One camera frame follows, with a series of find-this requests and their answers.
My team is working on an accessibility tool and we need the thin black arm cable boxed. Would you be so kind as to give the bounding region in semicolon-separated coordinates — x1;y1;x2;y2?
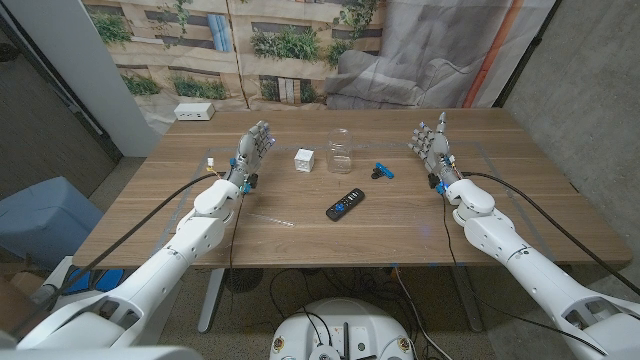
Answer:
441;193;609;357
228;192;246;301

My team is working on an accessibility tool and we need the blue clip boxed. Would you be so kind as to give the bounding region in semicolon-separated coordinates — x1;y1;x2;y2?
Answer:
370;161;395;181

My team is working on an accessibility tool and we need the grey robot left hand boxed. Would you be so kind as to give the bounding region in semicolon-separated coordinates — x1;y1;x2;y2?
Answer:
224;120;277;190

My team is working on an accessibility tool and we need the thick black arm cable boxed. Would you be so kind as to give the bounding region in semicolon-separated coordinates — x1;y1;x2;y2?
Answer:
9;171;224;339
460;171;640;296

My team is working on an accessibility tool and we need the printed fabric backdrop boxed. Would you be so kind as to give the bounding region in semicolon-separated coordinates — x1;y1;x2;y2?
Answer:
82;0;557;136

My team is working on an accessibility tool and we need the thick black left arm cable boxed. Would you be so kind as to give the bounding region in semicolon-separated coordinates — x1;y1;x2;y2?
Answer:
9;171;224;339

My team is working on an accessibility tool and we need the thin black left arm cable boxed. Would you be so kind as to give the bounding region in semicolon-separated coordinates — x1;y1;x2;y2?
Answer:
228;192;246;301

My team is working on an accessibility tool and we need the blue grey storage bin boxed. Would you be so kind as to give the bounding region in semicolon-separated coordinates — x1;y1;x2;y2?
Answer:
0;175;105;271

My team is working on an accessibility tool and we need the clear plastic pipette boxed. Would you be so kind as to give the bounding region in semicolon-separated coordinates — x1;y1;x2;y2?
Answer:
247;213;297;228

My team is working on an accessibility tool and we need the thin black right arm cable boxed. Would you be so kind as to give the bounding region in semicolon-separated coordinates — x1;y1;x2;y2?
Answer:
441;193;609;357

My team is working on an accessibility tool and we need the black TV remote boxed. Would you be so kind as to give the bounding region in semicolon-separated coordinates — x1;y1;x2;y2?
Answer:
325;187;366;223

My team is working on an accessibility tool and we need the white floor cable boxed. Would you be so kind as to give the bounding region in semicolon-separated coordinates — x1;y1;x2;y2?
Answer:
393;267;454;360

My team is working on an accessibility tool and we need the white cube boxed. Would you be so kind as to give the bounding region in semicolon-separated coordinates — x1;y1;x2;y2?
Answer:
293;148;316;173

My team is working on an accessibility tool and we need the dark round floor object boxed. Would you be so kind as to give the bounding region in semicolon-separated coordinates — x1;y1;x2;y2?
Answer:
0;42;21;64

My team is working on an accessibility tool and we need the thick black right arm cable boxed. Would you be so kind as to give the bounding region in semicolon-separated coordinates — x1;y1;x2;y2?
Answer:
460;171;640;296

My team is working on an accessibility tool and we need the white table leg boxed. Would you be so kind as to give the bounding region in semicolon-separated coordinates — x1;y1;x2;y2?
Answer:
197;268;226;335

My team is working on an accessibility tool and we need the white robot torso base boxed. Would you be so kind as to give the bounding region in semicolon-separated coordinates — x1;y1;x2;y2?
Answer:
269;298;415;360

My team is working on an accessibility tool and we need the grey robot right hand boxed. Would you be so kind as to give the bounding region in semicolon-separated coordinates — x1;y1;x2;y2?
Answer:
406;111;461;189

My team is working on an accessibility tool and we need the blue foot pad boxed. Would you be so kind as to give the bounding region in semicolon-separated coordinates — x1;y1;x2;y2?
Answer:
94;268;125;293
64;269;94;295

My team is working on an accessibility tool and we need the brown cardboard box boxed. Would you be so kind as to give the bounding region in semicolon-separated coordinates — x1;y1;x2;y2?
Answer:
0;269;47;326

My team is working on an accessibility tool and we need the black backdrop stand pole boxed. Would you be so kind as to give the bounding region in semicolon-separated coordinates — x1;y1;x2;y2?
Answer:
492;0;564;109

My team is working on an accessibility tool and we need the grey table leg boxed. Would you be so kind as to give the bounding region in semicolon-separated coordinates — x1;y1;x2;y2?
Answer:
452;265;484;334

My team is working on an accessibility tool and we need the white power strip box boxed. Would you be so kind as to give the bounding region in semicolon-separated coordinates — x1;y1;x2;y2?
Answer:
173;102;216;122

